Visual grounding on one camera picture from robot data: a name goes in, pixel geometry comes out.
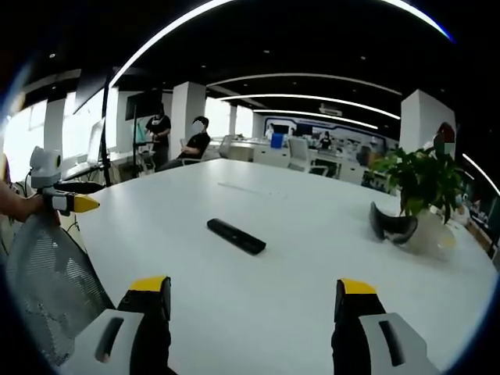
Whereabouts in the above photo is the white computer monitor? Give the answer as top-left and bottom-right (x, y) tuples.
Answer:
(86, 119), (106, 165)

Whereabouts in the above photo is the black remote control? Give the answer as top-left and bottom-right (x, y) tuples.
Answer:
(206, 218), (267, 256)

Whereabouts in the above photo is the white office chair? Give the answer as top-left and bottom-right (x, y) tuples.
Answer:
(287, 137), (328, 175)

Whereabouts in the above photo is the green potted plant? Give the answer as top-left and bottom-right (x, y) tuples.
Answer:
(369, 146), (466, 224)

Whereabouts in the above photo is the clear glass plant pot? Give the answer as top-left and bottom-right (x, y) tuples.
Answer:
(405, 207), (457, 259)

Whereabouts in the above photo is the grey mesh office chair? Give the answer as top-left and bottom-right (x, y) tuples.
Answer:
(5, 213), (116, 368)

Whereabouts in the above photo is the black curved headset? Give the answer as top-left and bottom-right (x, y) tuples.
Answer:
(370, 201), (419, 245)

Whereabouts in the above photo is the black tripod stand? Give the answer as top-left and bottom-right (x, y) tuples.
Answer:
(62, 69), (114, 187)

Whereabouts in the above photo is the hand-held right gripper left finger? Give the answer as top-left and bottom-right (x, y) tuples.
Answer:
(57, 275), (172, 375)

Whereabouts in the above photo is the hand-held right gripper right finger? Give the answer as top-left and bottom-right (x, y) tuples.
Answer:
(330, 277), (442, 375)

